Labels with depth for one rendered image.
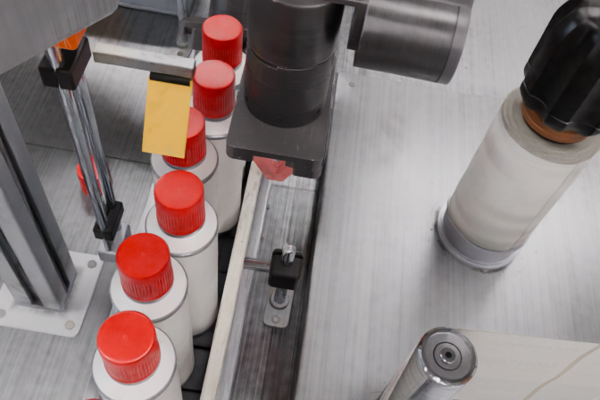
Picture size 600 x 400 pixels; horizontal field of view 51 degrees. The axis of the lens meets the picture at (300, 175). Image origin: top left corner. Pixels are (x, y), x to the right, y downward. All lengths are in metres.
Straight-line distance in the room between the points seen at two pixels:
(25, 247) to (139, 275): 0.18
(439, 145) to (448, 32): 0.39
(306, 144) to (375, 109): 0.35
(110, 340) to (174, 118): 0.15
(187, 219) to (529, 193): 0.29
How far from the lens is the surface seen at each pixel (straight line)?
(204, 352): 0.59
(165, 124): 0.45
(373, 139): 0.73
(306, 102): 0.41
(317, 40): 0.38
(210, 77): 0.49
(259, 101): 0.42
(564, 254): 0.73
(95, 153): 0.53
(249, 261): 0.60
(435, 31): 0.37
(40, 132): 0.81
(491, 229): 0.62
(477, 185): 0.59
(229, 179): 0.56
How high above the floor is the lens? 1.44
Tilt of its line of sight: 55 degrees down
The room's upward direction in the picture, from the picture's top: 11 degrees clockwise
